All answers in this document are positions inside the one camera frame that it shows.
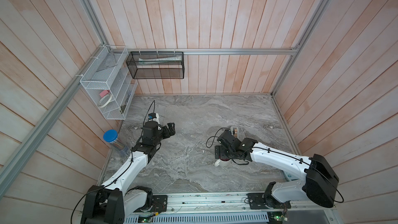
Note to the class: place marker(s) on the blue lid plastic jar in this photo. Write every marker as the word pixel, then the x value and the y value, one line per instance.
pixel 113 139

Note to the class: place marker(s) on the horizontal aluminium wall rail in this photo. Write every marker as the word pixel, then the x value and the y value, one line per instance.
pixel 222 51

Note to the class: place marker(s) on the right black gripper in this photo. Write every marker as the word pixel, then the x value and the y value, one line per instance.
pixel 221 151

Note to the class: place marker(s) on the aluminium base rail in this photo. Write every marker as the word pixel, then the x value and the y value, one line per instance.
pixel 220 202

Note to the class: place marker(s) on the paper sheet in basket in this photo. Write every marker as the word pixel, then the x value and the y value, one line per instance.
pixel 159 60

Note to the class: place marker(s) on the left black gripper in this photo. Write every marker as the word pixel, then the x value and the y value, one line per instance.
pixel 171 129

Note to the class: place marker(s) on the black mesh wall basket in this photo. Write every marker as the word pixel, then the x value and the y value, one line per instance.
pixel 155 71

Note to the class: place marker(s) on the pink eraser block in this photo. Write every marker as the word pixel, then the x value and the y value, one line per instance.
pixel 103 93

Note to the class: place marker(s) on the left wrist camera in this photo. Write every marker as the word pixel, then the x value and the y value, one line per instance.
pixel 154 117

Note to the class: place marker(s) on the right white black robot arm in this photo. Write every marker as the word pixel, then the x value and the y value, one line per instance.
pixel 313 178

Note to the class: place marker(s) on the white tape roll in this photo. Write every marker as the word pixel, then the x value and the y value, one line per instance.
pixel 104 101

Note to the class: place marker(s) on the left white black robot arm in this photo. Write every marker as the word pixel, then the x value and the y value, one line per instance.
pixel 124 177

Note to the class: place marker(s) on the white wire mesh shelf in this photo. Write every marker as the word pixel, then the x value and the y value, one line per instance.
pixel 107 71

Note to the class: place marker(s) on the red white ceramic mug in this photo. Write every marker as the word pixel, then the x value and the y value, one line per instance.
pixel 222 163

